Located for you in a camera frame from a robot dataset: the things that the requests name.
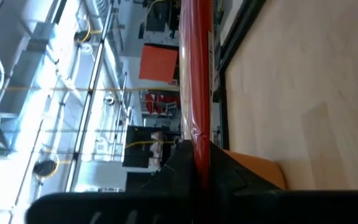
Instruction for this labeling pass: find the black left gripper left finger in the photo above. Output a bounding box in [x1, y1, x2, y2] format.
[25, 139, 200, 224]

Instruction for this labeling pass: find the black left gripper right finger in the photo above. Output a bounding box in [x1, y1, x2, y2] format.
[209, 141, 358, 224]

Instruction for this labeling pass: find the yellow curved cable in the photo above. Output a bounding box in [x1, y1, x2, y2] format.
[125, 139, 177, 149]

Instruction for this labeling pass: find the black aluminium table frame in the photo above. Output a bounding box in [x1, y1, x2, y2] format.
[213, 0, 267, 151]

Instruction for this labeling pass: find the orange plastic basket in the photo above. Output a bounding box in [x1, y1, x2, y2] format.
[223, 149, 288, 190]

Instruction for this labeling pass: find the red popcorn bag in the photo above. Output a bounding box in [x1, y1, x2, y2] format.
[178, 0, 214, 191]

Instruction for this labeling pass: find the red cart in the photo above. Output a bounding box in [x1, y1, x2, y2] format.
[140, 91, 180, 116]

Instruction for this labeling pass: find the red curtain panel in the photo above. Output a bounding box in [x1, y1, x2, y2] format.
[138, 43, 180, 84]

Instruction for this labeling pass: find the black computer case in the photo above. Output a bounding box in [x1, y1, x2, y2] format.
[122, 124, 169, 169]

